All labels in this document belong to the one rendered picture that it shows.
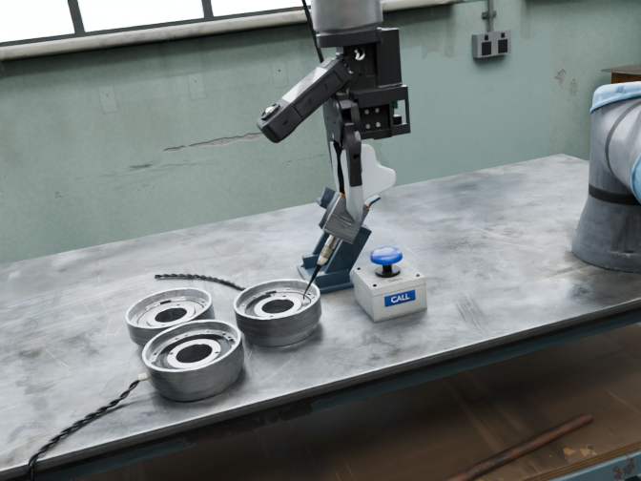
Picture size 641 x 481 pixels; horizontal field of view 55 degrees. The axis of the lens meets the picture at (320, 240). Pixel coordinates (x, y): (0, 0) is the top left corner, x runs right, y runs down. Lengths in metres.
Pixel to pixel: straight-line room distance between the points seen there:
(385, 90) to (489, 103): 2.00
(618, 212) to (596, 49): 2.11
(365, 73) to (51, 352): 0.51
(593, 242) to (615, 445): 0.29
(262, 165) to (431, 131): 0.71
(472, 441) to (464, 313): 0.26
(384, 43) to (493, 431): 0.58
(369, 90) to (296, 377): 0.32
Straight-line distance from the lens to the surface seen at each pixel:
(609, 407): 1.05
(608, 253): 0.87
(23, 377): 0.80
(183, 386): 0.64
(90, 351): 0.81
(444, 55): 2.55
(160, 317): 0.79
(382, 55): 0.69
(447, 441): 0.96
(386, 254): 0.74
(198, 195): 2.34
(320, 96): 0.67
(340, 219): 0.72
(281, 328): 0.70
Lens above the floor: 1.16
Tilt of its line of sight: 21 degrees down
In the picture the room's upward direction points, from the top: 7 degrees counter-clockwise
